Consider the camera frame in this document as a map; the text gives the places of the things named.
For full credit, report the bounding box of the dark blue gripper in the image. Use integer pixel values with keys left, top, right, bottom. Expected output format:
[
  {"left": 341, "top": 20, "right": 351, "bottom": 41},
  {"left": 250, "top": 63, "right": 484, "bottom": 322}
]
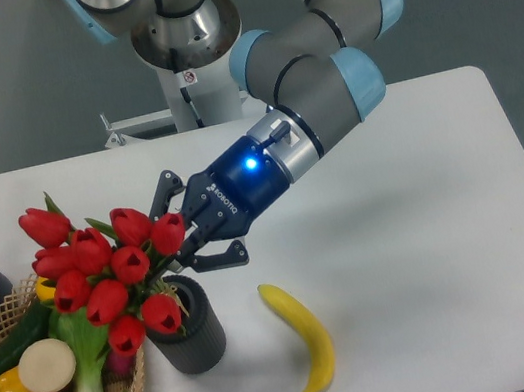
[{"left": 148, "top": 136, "right": 290, "bottom": 274}]

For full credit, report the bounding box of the red tulip bouquet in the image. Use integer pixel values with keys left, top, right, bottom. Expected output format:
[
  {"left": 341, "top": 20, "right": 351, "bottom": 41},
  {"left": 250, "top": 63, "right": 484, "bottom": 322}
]
[{"left": 18, "top": 200, "right": 188, "bottom": 357}]

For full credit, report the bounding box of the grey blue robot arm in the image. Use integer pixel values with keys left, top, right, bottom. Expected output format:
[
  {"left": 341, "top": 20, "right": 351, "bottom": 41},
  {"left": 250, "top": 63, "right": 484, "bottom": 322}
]
[{"left": 64, "top": 0, "right": 404, "bottom": 272}]

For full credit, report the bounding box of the dark grey ribbed vase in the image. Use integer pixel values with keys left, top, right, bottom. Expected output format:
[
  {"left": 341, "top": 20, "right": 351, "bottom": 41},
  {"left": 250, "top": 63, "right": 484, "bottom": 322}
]
[{"left": 141, "top": 275, "right": 227, "bottom": 375}]

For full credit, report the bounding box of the yellow banana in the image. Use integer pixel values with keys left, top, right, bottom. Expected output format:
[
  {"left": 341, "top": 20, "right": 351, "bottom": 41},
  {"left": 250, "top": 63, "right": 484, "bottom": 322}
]
[{"left": 257, "top": 284, "right": 336, "bottom": 392}]

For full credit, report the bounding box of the green bok choy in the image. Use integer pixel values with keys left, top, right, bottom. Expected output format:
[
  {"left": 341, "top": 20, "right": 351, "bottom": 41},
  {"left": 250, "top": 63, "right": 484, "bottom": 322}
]
[{"left": 49, "top": 308, "right": 109, "bottom": 392}]

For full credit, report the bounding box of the purple sweet potato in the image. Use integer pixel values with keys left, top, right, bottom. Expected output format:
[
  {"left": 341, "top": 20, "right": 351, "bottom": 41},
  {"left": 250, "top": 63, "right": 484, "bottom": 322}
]
[{"left": 106, "top": 351, "right": 135, "bottom": 376}]

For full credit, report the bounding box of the yellow squash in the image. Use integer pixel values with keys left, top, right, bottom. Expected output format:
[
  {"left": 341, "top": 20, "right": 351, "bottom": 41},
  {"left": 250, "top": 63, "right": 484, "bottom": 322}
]
[{"left": 34, "top": 276, "right": 57, "bottom": 302}]

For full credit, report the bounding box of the dark green cucumber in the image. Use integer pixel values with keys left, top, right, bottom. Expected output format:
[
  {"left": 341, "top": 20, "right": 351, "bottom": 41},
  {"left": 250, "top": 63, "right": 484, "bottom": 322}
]
[{"left": 0, "top": 298, "right": 52, "bottom": 375}]

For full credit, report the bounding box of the white round radish slice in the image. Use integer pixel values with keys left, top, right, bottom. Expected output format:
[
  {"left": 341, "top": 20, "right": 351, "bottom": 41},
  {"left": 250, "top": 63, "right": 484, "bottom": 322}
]
[{"left": 18, "top": 338, "right": 76, "bottom": 392}]

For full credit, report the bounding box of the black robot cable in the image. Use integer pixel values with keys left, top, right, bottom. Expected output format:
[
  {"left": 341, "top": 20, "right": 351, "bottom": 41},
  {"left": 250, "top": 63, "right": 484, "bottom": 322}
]
[{"left": 166, "top": 44, "right": 206, "bottom": 132}]

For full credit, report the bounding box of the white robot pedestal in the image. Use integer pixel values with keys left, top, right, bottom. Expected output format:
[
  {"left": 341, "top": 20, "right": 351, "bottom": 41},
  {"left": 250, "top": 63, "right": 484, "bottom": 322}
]
[{"left": 103, "top": 0, "right": 245, "bottom": 148}]

